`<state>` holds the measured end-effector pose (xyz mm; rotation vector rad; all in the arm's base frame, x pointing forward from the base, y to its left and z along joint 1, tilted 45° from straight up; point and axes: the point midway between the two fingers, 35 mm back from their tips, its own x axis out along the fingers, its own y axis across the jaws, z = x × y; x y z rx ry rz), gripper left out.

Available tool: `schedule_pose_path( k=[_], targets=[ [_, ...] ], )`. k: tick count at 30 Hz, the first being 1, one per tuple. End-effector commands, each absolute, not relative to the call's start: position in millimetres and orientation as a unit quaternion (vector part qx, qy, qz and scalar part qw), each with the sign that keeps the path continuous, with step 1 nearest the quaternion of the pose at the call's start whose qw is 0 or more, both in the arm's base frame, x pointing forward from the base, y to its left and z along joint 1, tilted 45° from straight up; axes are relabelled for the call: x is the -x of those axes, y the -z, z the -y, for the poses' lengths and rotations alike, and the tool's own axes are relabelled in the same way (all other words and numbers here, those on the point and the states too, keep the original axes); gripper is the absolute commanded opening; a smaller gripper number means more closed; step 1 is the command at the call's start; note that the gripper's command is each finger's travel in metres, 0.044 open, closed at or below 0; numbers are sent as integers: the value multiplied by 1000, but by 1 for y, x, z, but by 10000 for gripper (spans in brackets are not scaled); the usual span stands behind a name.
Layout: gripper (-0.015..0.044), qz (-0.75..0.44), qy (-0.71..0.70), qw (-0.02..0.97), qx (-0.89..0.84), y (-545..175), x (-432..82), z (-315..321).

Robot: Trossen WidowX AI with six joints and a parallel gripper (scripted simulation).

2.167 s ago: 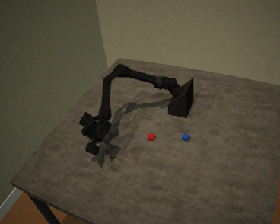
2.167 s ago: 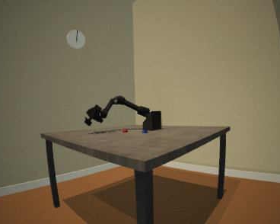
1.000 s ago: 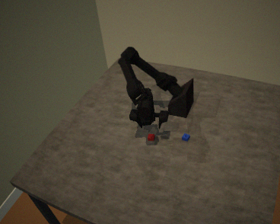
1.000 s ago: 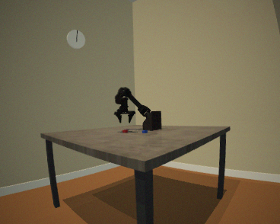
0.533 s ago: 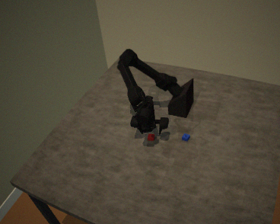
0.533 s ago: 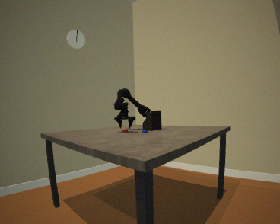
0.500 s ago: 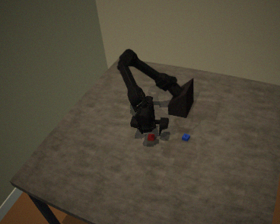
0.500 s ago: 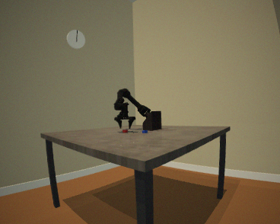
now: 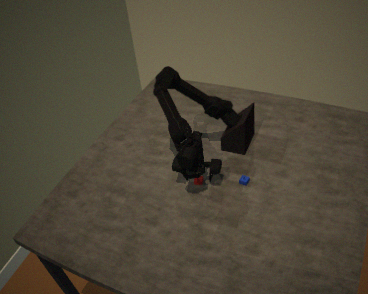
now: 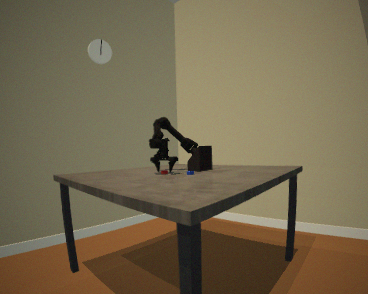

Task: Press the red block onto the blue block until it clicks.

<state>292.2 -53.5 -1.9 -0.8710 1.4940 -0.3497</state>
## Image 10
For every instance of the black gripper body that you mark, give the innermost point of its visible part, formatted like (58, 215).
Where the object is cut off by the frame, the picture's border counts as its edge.
(171, 159)

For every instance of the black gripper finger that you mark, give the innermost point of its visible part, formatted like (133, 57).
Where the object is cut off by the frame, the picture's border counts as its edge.
(157, 164)
(171, 164)

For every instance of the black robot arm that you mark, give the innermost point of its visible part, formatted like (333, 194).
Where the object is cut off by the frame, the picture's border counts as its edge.
(158, 142)

